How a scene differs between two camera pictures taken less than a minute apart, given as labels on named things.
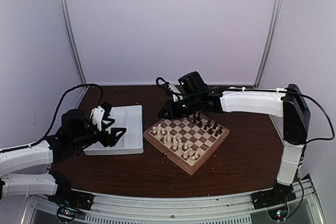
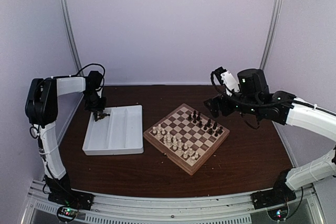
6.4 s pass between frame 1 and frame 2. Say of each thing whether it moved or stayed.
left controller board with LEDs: stayed
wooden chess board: stayed
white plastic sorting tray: stayed
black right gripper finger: moved
